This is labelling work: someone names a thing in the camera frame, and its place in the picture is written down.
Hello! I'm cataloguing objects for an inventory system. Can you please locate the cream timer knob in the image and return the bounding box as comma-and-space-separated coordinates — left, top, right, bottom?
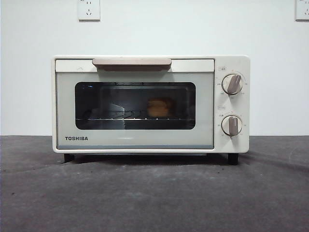
221, 115, 243, 140

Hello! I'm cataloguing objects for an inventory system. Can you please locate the cream temperature knob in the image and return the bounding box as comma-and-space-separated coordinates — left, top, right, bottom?
221, 73, 243, 95

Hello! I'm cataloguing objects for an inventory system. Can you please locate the metal wire oven rack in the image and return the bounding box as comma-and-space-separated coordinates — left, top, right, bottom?
75, 110, 195, 121

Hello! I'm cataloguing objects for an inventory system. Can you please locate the cream Toshiba toaster oven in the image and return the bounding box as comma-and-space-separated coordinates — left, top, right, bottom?
51, 55, 251, 165

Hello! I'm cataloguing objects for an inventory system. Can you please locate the orange-brown bread roll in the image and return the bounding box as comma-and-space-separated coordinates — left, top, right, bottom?
146, 97, 175, 118

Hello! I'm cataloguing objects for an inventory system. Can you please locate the white wall socket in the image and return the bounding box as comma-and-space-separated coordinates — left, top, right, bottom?
295, 0, 309, 21
77, 0, 101, 21

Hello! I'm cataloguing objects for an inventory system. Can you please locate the glass oven door with handle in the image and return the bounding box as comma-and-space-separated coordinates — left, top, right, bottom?
55, 58, 215, 150

